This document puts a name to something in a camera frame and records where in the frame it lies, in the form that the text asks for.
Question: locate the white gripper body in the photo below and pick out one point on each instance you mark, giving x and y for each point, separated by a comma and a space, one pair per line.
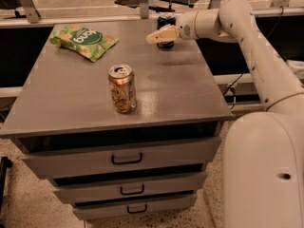
186, 26

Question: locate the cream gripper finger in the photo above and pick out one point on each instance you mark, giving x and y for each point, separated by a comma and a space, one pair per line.
155, 37

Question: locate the blue pepsi can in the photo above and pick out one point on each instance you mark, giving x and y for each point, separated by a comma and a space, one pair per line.
165, 19

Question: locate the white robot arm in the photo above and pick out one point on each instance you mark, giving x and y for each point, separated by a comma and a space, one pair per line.
263, 153

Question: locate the gold soda can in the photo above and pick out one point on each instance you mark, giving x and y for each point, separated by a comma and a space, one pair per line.
122, 87

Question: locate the green snack bag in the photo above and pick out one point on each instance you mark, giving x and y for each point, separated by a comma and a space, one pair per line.
88, 42

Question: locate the grey drawer cabinet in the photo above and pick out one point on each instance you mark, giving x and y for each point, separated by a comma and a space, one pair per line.
66, 102

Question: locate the top grey drawer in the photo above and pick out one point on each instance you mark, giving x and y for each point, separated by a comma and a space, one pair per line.
119, 158

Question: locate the grey drawer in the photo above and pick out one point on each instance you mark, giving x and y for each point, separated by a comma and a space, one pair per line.
123, 189
135, 206
119, 158

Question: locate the middle grey drawer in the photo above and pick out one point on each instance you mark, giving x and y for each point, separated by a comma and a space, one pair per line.
123, 189

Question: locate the bottom grey drawer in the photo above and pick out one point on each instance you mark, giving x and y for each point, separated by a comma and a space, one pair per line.
135, 206

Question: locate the black object at left edge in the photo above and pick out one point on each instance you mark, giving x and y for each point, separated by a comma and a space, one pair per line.
5, 166

